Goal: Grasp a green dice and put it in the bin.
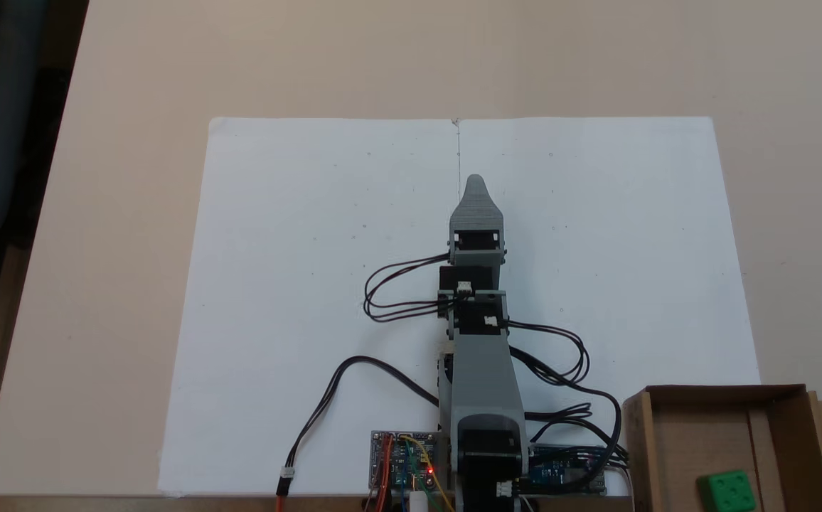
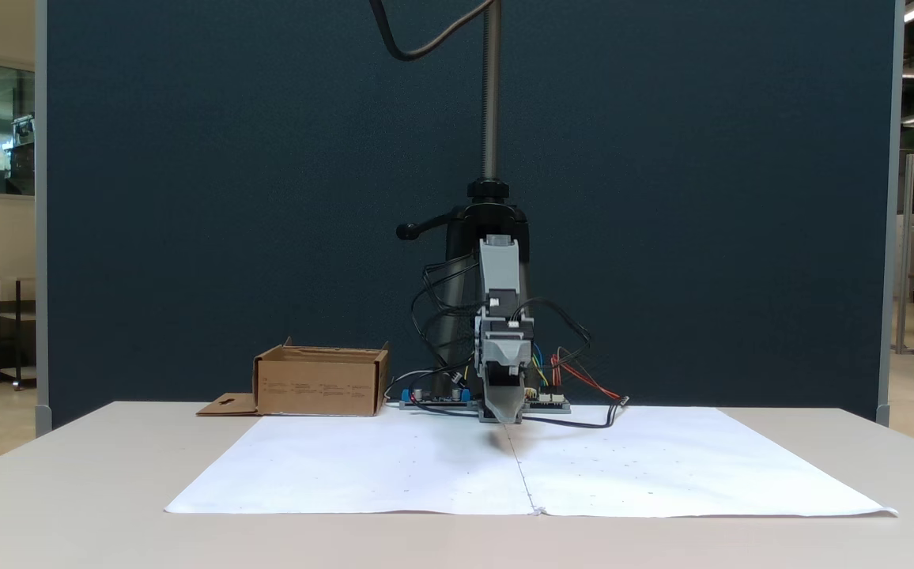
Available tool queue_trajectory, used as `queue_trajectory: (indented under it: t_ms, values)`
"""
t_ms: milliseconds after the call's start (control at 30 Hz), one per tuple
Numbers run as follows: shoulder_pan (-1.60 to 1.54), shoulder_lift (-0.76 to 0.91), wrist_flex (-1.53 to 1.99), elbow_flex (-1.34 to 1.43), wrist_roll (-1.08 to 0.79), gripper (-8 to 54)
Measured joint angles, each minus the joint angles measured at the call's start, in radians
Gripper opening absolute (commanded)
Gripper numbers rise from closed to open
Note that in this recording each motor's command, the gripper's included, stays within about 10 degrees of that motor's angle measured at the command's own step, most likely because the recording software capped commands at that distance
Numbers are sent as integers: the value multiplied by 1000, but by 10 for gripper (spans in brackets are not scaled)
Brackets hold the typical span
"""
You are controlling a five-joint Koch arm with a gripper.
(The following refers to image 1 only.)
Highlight yellow wire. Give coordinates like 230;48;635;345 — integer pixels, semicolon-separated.
400;435;454;512

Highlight grey motor controller circuit board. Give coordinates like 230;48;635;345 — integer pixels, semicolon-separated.
370;430;449;493

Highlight green dice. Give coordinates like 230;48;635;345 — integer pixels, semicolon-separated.
697;469;759;512

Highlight black motor cable bundle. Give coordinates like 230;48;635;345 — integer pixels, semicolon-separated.
505;320;629;471
363;252;456;325

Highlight black cable with white connector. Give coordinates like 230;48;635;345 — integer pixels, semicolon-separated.
276;356;442;512

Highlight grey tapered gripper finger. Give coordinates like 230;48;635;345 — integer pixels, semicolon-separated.
449;174;504;233

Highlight brown cardboard box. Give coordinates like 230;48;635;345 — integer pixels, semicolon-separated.
623;384;822;512

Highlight orange wires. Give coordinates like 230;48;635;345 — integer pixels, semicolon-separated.
374;435;393;512

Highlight white paper sheet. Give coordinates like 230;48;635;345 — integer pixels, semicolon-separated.
457;116;762;496
157;117;463;497

